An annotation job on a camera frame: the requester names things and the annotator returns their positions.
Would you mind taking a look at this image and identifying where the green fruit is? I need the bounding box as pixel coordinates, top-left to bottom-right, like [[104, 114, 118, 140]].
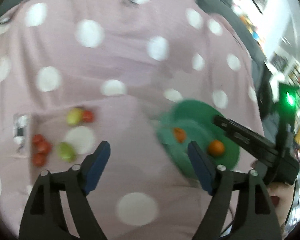
[[57, 142, 76, 162]]

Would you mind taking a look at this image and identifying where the person's right hand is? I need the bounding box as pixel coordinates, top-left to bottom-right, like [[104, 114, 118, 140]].
[[267, 183, 295, 227]]

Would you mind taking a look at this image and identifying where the red tomato bottom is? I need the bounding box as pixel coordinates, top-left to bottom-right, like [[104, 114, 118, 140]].
[[32, 153, 46, 167]]

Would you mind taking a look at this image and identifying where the orange fruit in basket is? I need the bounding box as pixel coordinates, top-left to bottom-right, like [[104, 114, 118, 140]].
[[207, 140, 225, 157], [173, 127, 187, 144]]

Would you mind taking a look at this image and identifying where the red tomato middle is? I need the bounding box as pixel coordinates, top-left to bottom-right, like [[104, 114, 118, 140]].
[[37, 141, 52, 154]]

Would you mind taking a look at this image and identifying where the red tomato top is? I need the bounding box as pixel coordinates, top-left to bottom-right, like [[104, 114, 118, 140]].
[[32, 134, 45, 145]]

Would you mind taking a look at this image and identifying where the green plastic basket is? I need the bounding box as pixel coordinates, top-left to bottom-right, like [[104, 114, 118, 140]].
[[155, 99, 239, 179]]

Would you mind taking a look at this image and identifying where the yellow-green fruit at back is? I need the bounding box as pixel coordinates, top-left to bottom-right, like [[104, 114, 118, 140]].
[[66, 107, 84, 126]]

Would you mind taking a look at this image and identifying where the red tomato beside back fruit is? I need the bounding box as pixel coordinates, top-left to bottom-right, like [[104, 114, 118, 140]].
[[82, 110, 95, 123]]

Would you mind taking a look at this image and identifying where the pink polka dot cloth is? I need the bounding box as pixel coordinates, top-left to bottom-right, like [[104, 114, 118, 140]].
[[0, 0, 263, 239]]

